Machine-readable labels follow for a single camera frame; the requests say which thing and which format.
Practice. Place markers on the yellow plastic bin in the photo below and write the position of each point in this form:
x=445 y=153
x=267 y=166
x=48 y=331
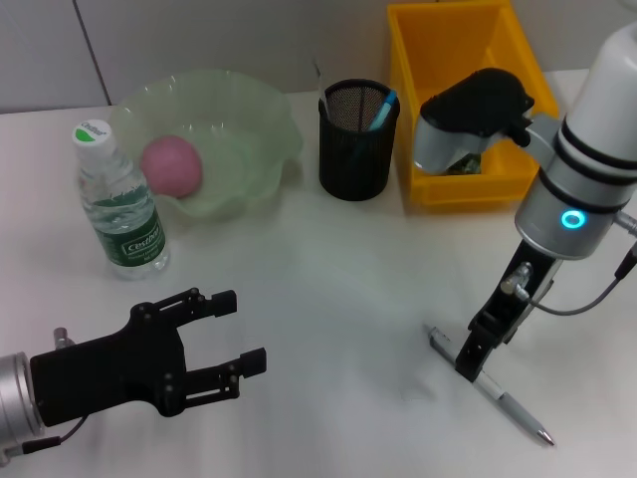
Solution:
x=448 y=50

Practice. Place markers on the black mesh pen holder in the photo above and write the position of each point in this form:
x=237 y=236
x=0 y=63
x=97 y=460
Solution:
x=356 y=169

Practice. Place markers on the green plastic wrapper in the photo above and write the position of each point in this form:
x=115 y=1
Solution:
x=465 y=167

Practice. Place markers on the silver ballpoint pen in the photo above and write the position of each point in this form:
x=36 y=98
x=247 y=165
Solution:
x=517 y=410

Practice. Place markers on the pink peach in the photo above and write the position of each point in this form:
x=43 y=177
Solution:
x=171 y=167

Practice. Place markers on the blue scissors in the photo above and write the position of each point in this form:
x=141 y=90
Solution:
x=383 y=112

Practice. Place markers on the green glass fruit plate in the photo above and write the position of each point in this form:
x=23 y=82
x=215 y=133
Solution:
x=239 y=149

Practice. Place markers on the clear water bottle green label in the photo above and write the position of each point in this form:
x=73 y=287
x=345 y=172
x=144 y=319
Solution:
x=124 y=214

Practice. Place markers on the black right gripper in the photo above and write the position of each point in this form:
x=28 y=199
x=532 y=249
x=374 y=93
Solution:
x=517 y=294

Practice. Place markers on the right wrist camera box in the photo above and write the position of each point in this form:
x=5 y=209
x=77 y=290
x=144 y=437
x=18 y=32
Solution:
x=463 y=124

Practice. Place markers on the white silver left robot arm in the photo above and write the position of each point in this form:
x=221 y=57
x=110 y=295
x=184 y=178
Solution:
x=17 y=393

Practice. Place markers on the transparent plastic ruler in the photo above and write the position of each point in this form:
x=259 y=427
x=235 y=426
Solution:
x=321 y=89

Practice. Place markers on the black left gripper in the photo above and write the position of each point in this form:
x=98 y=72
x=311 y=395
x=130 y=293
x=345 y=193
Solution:
x=99 y=373

